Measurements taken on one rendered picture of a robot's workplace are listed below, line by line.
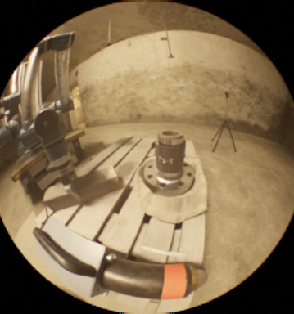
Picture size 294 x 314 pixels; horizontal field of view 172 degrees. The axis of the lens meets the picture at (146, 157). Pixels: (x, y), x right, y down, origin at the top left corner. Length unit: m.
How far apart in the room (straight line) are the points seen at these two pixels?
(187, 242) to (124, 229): 0.23
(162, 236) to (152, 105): 2.71
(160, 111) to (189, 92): 0.95
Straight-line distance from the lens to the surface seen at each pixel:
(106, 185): 0.47
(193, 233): 0.40
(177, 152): 0.38
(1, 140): 1.41
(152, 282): 0.23
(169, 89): 2.72
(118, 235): 0.40
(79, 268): 0.20
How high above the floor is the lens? 0.51
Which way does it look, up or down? 30 degrees down
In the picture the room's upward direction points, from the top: 5 degrees counter-clockwise
